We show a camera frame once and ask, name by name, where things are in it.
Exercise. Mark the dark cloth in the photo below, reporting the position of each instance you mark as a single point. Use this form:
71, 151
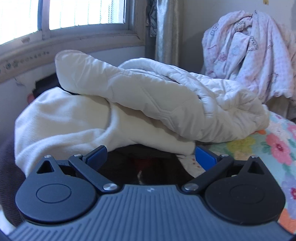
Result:
46, 84

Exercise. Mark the white quilted jacket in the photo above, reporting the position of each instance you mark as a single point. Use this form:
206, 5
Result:
161, 97

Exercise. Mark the window with weathered frame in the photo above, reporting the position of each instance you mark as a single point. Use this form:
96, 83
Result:
69, 20

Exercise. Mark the cream fleece garment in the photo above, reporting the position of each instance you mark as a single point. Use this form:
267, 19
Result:
69, 129

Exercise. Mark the floral bed sheet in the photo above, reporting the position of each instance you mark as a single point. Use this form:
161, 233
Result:
275, 148

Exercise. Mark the pink patterned blanket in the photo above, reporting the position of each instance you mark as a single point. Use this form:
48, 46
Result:
249, 51

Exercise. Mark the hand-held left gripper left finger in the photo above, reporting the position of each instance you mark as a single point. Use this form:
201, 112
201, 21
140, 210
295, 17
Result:
98, 154

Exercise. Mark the silver grey curtain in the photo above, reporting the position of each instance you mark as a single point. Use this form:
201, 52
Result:
167, 30

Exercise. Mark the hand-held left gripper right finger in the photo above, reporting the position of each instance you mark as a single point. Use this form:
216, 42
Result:
204, 158

